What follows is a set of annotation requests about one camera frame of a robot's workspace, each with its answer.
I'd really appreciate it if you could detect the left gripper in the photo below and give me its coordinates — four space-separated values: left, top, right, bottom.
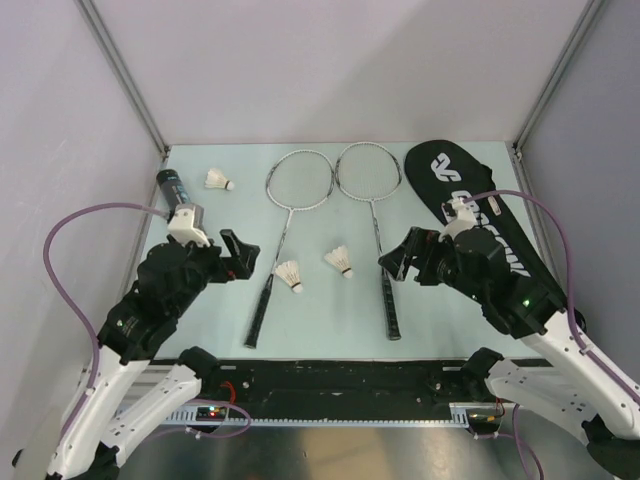
170 228 260 316

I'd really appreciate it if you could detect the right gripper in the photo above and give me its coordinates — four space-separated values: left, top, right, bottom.
378 226 486 303

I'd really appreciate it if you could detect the white shuttlecock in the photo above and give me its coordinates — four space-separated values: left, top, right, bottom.
275 260 303 294
324 245 353 279
204 168 235 191

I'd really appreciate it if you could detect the black shuttlecock tube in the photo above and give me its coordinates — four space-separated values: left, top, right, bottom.
156 169 192 211

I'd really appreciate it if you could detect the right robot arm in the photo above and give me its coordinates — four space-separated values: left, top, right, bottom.
378 227 639 479

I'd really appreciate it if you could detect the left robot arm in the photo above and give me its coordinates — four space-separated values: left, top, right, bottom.
46 229 260 479

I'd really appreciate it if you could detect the right white badminton racket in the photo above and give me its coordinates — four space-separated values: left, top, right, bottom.
334 141 403 341

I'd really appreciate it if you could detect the white badminton racket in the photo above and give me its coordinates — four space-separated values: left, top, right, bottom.
334 141 403 341
244 149 334 349

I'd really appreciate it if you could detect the left white badminton racket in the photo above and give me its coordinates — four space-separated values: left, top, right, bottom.
244 149 334 349

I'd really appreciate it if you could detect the black racket bag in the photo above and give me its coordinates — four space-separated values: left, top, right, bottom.
404 140 583 338

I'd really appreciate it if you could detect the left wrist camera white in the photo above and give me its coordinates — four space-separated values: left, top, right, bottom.
168 204 211 248

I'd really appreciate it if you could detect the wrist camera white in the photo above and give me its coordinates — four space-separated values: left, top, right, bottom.
438 197 477 242
168 204 211 248

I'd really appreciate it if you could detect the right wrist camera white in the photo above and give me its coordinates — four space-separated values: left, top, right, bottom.
438 197 477 242

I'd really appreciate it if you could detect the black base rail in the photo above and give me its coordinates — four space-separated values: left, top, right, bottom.
199 360 495 420

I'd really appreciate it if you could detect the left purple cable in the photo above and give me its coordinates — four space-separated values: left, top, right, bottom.
43 202 174 401

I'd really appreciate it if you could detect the purple cable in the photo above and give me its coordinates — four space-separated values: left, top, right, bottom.
43 202 174 401
467 189 640 401

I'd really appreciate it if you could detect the grey cable duct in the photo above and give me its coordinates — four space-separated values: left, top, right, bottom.
161 403 504 428

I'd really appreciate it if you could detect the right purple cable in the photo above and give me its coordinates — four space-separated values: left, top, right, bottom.
467 189 640 401

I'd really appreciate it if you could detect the left aluminium frame post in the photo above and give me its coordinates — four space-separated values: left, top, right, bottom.
75 0 170 159

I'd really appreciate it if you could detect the aluminium frame post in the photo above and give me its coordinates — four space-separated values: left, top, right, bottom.
75 0 170 159
511 0 608 160

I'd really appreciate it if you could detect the right aluminium frame post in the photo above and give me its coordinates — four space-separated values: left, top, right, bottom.
511 0 608 160

